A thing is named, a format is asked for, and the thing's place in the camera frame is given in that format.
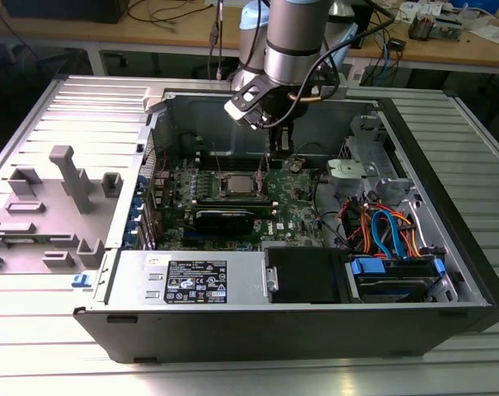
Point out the grey parts rack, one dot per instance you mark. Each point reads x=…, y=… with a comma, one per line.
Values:
x=47, y=224

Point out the white printed cards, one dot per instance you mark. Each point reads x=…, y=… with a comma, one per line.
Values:
x=406, y=10

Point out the small black box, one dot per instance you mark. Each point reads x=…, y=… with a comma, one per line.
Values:
x=397, y=44

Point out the black and grey PC case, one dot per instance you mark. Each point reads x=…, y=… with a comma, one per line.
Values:
x=274, y=334

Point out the silver CPU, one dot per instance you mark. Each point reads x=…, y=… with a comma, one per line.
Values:
x=241, y=185

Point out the hard disk in blue carrier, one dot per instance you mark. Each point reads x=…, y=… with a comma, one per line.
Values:
x=366, y=266

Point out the green RAM stick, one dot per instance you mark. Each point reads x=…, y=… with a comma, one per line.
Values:
x=262, y=210
x=22, y=240

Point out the copper wound transformer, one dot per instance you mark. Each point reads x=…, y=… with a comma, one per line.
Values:
x=422, y=26

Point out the black monitor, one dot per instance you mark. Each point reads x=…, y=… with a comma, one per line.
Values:
x=67, y=10

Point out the silver coin cell battery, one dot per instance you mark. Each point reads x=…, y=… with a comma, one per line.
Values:
x=296, y=166

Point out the grey case latch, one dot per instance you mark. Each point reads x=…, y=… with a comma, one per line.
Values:
x=153, y=101

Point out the tall black box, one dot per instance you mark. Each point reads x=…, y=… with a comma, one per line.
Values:
x=364, y=24

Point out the black graphics card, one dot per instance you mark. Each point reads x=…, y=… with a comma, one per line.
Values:
x=220, y=224

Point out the silver power supply unit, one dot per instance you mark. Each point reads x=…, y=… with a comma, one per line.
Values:
x=133, y=264

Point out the silver drive bracket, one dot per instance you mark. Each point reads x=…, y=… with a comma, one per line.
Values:
x=348, y=169

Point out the green motherboard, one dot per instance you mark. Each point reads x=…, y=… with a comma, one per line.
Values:
x=292, y=214

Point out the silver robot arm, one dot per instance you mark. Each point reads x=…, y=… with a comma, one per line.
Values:
x=294, y=41

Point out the small electronic device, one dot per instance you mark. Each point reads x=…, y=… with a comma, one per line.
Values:
x=449, y=29

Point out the black RAM slot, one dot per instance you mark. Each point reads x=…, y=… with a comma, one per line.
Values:
x=232, y=154
x=232, y=163
x=232, y=158
x=208, y=198
x=232, y=167

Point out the CPU socket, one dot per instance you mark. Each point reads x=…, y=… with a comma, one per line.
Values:
x=223, y=187

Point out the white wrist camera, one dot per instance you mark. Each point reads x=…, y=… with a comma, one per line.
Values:
x=234, y=110

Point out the white paper sheets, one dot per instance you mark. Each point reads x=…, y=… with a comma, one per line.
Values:
x=494, y=33

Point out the blue card retention clip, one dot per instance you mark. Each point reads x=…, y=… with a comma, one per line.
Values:
x=130, y=241
x=134, y=224
x=141, y=185
x=137, y=205

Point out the metal drive cage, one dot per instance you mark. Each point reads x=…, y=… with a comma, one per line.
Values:
x=364, y=140

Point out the wooden desk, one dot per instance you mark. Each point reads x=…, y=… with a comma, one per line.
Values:
x=150, y=37

